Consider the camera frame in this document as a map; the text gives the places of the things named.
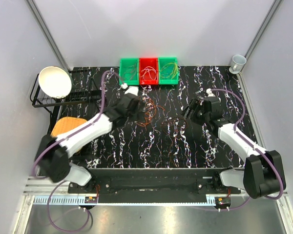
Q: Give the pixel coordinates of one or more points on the black wire dish rack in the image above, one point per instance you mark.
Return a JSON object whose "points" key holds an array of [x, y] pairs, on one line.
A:
{"points": [[83, 101]]}

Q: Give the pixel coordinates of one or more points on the green plastic bin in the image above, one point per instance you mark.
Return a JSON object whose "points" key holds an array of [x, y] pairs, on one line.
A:
{"points": [[168, 71], [129, 71]]}

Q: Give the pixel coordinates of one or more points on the white bowl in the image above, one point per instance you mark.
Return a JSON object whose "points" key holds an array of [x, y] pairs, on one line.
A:
{"points": [[55, 82]]}

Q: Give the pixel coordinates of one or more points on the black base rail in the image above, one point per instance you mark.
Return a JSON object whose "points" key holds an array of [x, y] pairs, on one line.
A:
{"points": [[183, 186]]}

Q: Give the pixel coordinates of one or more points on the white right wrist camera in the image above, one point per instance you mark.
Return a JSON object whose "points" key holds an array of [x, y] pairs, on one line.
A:
{"points": [[209, 93]]}

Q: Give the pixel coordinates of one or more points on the red plastic bin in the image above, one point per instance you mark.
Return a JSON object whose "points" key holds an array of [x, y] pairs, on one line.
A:
{"points": [[148, 71]]}

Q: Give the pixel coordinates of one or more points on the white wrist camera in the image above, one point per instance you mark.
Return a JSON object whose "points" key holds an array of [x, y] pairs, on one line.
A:
{"points": [[209, 93], [130, 89]]}

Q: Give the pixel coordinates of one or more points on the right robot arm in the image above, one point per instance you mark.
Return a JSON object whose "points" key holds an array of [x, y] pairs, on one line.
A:
{"points": [[263, 172]]}

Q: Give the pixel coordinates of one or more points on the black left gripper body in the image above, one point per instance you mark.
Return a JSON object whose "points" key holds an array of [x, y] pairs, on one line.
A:
{"points": [[133, 114]]}

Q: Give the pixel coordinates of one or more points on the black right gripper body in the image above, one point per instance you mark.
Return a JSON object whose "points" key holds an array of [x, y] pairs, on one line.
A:
{"points": [[198, 115]]}

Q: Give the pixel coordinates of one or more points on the right green plastic bin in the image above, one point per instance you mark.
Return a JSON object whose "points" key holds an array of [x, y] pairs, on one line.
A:
{"points": [[168, 71]]}

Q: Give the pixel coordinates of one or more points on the left green plastic bin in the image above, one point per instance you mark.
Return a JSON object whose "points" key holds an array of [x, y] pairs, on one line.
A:
{"points": [[129, 71]]}

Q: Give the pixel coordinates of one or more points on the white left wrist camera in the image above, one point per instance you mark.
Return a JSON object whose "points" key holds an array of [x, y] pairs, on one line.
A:
{"points": [[130, 89]]}

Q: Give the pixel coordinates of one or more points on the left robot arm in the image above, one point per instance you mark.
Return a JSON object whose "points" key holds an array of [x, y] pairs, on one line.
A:
{"points": [[54, 152]]}

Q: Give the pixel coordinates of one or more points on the white mug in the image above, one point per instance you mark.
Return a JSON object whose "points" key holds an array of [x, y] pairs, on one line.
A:
{"points": [[237, 63]]}

